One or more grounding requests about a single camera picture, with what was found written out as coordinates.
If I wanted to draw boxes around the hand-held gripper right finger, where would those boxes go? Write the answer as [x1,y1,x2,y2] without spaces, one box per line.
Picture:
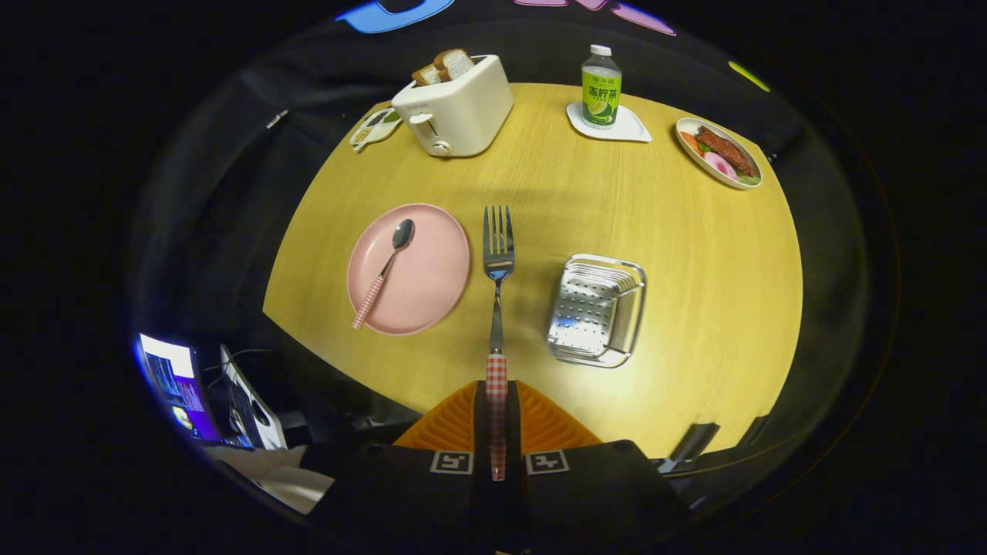
[497,380,687,552]

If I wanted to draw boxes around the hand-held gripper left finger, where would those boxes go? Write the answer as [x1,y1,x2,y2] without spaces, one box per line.
[308,380,498,552]

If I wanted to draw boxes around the fork with checkered handle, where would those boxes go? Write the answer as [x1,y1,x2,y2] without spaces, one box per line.
[483,204,516,482]

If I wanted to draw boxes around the spoon with checkered handle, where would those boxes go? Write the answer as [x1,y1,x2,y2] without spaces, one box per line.
[352,219,416,331]

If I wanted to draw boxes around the white cloth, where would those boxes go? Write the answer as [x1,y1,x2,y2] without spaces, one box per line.
[208,445,336,515]

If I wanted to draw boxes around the white device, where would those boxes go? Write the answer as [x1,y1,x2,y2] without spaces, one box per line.
[220,345,288,450]

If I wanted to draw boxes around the perforated metal basket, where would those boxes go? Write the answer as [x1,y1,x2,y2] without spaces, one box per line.
[546,254,647,368]

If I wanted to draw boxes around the pink plate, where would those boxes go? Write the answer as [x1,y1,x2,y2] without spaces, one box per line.
[346,203,471,337]

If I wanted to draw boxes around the lit laptop screen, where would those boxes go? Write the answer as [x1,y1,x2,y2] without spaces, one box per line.
[137,333,224,442]

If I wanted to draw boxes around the black backdrop cloth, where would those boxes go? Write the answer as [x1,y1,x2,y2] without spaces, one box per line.
[131,0,872,463]

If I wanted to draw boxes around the white food plate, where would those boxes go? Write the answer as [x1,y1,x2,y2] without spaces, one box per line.
[675,117,763,190]

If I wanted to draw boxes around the white three-section condiment tray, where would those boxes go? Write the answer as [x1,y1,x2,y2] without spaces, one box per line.
[349,107,403,153]

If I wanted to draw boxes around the white coaster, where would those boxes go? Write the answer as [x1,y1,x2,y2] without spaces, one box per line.
[566,102,652,143]

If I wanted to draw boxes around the brown meat pieces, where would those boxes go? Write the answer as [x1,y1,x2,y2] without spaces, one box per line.
[696,126,756,177]

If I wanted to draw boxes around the white toaster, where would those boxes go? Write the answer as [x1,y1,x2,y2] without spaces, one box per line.
[391,54,515,158]

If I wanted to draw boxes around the green label drink bottle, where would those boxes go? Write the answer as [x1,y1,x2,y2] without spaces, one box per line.
[581,44,623,128]

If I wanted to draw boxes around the large bread slice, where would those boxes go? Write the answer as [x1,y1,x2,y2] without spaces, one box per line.
[433,49,477,81]

